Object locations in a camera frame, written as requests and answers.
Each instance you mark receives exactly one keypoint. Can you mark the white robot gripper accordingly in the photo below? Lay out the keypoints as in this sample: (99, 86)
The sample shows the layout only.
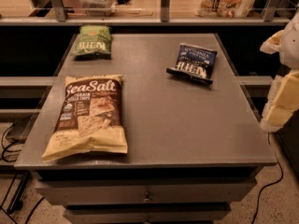
(291, 46)

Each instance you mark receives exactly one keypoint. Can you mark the brown sea salt chip bag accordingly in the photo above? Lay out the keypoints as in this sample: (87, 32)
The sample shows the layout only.
(90, 118)

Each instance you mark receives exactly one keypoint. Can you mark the blue kettle chip bag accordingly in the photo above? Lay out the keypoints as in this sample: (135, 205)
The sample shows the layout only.
(194, 63)

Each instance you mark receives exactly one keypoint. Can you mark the colourful snack bag on shelf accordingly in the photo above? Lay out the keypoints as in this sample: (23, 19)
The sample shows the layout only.
(225, 8)

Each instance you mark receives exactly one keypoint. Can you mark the green jalapeno chip bag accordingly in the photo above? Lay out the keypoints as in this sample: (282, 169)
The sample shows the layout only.
(93, 39)

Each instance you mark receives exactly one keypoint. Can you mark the grey drawer cabinet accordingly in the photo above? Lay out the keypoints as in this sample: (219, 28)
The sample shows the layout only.
(195, 149)

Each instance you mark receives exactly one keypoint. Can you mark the upper drawer knob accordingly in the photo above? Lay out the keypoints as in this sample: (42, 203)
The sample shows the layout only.
(147, 198)

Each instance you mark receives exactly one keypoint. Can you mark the clear plastic container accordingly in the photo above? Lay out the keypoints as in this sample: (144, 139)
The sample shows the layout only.
(98, 0)

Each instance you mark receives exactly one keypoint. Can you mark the grey metal shelf rack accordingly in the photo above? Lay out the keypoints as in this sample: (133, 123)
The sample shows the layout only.
(141, 12)

